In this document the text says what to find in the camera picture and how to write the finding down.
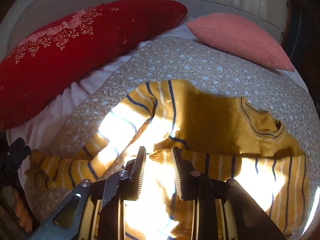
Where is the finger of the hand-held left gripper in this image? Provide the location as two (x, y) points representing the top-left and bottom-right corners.
(0, 137), (32, 188)

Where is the white rounded headboard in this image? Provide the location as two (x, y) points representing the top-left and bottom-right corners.
(6, 0), (118, 48)

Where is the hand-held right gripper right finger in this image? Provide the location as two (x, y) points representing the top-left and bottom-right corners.
(172, 147), (287, 240)

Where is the beige floral quilt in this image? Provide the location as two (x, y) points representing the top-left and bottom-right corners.
(23, 36), (318, 230)

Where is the yellow striped sweater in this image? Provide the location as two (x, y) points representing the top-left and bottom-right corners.
(25, 79), (311, 240)

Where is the person's left hand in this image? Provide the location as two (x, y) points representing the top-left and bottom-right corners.
(12, 189), (33, 233)

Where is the white bed sheet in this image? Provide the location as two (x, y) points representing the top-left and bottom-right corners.
(6, 16), (198, 180)

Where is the pink ribbed pillow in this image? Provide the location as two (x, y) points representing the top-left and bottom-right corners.
(186, 12), (295, 72)

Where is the red embroidered pillow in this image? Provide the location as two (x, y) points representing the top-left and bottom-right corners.
(0, 0), (188, 132)

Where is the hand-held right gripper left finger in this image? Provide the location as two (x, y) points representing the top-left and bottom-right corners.
(29, 146), (147, 240)

